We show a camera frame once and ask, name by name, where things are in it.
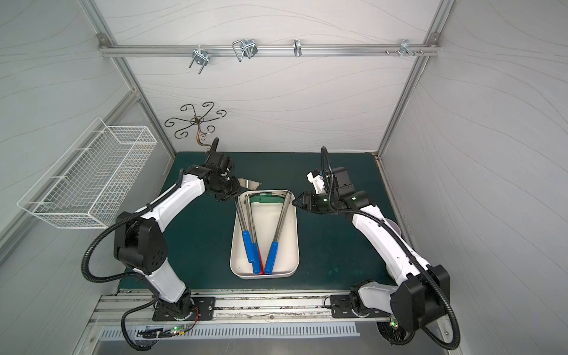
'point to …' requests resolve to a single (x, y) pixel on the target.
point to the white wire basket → (85, 188)
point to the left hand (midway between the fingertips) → (242, 192)
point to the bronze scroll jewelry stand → (197, 120)
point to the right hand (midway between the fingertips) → (297, 202)
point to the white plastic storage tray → (265, 219)
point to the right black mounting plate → (341, 308)
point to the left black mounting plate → (204, 309)
